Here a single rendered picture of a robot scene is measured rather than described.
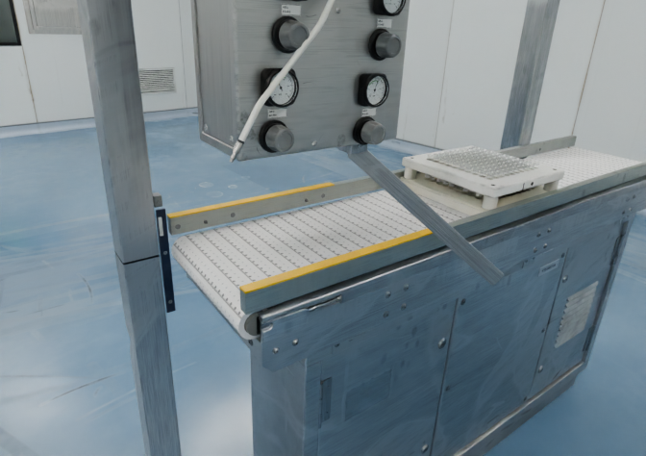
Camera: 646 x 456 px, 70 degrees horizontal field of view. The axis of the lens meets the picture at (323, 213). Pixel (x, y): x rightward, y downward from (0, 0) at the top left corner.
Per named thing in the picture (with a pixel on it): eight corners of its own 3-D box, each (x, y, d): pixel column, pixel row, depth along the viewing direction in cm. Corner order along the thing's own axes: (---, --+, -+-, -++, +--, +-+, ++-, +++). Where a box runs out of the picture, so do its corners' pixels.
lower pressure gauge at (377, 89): (363, 109, 51) (366, 73, 50) (356, 107, 52) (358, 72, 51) (388, 106, 53) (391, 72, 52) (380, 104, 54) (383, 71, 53)
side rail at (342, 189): (171, 236, 77) (169, 218, 76) (168, 232, 78) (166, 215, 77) (574, 145, 150) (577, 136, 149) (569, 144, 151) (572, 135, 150)
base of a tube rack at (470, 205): (488, 223, 88) (490, 212, 87) (398, 187, 106) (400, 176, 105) (558, 201, 101) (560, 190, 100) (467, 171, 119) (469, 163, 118)
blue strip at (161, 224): (167, 314, 83) (156, 211, 75) (166, 312, 83) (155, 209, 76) (176, 311, 84) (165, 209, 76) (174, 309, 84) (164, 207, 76)
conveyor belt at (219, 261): (238, 344, 60) (237, 312, 58) (172, 265, 79) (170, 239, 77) (659, 182, 135) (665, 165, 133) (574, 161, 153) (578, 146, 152)
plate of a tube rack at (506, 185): (493, 199, 86) (495, 189, 85) (401, 165, 104) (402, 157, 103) (563, 179, 99) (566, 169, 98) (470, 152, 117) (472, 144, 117)
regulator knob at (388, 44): (381, 62, 49) (385, 17, 48) (366, 61, 51) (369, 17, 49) (404, 62, 51) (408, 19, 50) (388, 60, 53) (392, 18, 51)
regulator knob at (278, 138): (270, 159, 45) (269, 114, 44) (259, 154, 47) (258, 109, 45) (299, 155, 47) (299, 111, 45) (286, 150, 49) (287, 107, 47)
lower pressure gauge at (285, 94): (266, 109, 44) (266, 68, 43) (260, 107, 45) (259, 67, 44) (299, 106, 46) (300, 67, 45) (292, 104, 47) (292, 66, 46)
